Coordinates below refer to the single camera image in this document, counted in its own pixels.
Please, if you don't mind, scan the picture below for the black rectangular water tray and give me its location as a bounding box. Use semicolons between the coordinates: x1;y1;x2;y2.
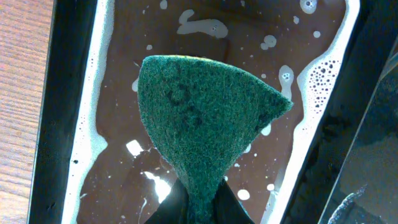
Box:
27;0;397;223

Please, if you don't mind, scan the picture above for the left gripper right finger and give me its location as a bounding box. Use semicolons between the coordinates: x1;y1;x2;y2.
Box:
213;179;254;224

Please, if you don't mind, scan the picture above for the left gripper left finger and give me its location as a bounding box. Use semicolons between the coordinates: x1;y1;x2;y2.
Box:
145;179;189;224

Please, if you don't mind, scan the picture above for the green yellow sponge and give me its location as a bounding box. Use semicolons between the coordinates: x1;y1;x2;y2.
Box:
137;55;293;223

